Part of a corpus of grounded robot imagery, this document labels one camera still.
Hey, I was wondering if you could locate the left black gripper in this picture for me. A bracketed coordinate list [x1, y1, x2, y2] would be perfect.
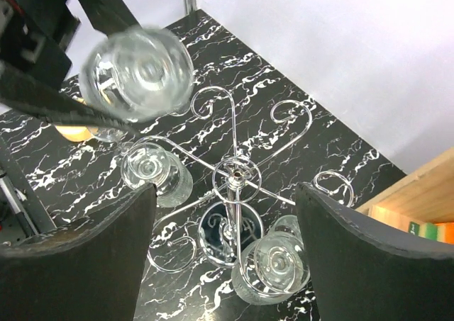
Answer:
[1, 0, 139, 135]

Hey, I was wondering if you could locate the clear wine glass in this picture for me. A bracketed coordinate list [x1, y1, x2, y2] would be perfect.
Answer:
[87, 127, 133, 158]

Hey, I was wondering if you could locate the chrome wine glass rack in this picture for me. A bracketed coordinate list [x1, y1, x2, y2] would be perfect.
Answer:
[122, 85, 355, 297]

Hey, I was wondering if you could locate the wooden shelf unit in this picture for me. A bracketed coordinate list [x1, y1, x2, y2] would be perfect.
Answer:
[357, 148, 453, 233]

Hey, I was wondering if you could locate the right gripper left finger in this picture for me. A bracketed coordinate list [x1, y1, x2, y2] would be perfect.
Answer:
[1, 184, 157, 320]

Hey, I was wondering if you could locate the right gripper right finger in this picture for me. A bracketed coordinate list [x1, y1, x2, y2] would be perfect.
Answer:
[295, 184, 453, 320]

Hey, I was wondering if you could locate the ribbed glass goblet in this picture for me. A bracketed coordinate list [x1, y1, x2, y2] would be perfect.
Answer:
[79, 26, 194, 122]

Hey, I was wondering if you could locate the colourful sponge pack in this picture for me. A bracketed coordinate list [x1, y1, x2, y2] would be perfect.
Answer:
[408, 222, 454, 244]

